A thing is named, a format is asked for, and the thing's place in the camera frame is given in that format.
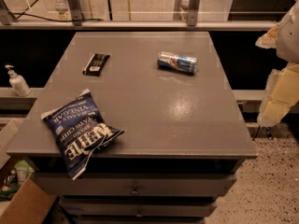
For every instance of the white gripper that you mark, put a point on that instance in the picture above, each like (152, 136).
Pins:
(289, 38)

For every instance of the blue silver redbull can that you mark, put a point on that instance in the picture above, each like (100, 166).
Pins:
(177, 62)

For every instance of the grey drawer cabinet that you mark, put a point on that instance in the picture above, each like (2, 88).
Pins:
(184, 136)

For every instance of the dark brown snack bar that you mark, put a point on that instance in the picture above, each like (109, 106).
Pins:
(95, 65)

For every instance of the blue kettle chips bag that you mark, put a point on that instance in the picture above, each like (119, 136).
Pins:
(79, 129)

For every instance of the white pump bottle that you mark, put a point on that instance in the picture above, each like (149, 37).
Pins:
(17, 82)

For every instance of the cardboard box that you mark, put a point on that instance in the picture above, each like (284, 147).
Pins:
(30, 205)

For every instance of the metal railing frame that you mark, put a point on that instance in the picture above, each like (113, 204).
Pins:
(138, 15)

